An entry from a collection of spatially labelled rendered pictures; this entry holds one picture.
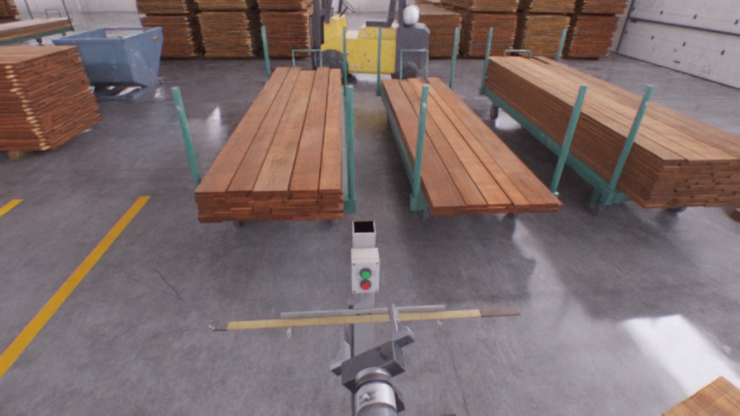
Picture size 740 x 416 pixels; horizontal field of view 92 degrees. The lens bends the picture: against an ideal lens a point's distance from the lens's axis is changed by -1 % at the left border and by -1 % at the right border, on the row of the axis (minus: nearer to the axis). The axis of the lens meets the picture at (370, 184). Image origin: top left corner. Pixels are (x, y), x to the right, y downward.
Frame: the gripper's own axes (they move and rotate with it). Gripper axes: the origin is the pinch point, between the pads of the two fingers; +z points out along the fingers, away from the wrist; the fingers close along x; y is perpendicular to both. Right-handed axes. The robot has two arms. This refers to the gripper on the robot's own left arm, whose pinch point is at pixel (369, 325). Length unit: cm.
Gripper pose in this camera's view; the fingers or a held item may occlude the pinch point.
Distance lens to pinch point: 92.9
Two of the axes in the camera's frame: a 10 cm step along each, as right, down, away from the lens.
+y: -5.2, -7.2, -4.6
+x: -8.5, 4.9, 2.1
